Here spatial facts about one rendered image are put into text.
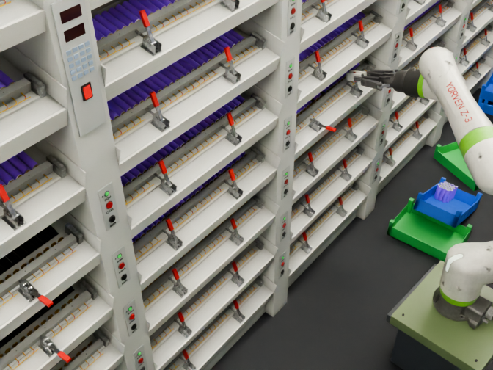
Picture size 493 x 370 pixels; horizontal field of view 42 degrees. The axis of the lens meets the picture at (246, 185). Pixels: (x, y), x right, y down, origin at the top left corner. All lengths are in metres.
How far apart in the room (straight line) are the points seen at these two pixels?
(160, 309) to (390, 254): 1.27
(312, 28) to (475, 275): 0.90
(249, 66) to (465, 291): 0.99
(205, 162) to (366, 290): 1.18
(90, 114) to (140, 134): 0.22
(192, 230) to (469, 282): 0.88
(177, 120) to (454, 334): 1.18
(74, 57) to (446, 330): 1.49
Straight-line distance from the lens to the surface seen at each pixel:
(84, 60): 1.26
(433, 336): 2.19
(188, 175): 1.69
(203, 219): 1.85
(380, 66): 2.52
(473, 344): 2.21
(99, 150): 1.37
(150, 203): 1.62
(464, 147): 1.88
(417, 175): 3.28
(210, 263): 2.00
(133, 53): 1.40
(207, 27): 1.51
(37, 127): 1.25
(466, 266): 2.08
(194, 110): 1.58
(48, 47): 1.22
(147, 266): 1.74
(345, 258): 2.80
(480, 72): 3.89
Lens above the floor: 2.03
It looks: 41 degrees down
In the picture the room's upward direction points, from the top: 1 degrees counter-clockwise
